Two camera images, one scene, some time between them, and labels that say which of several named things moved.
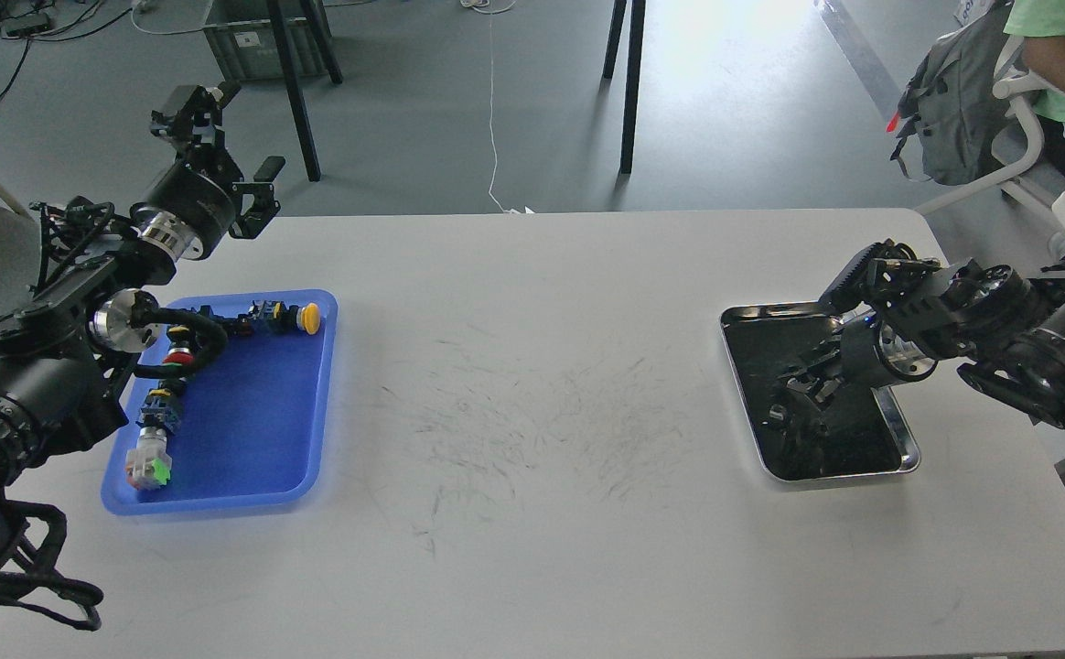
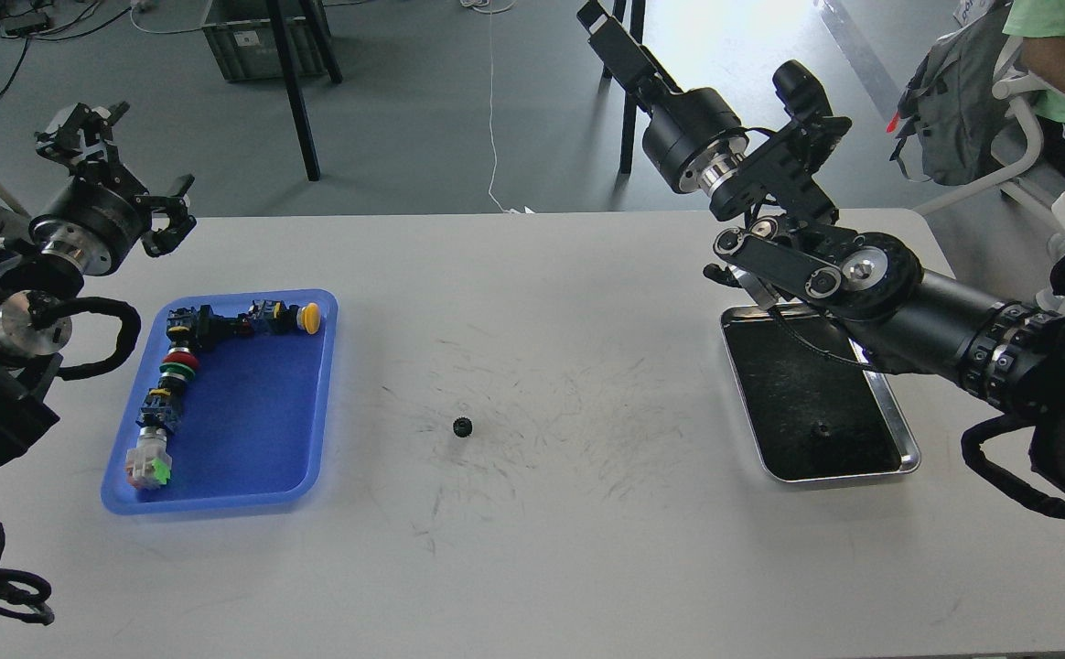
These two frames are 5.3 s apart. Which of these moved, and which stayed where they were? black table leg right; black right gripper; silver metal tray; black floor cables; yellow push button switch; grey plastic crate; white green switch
Moved: black right gripper
Stayed: black table leg right; white green switch; yellow push button switch; grey plastic crate; silver metal tray; black floor cables
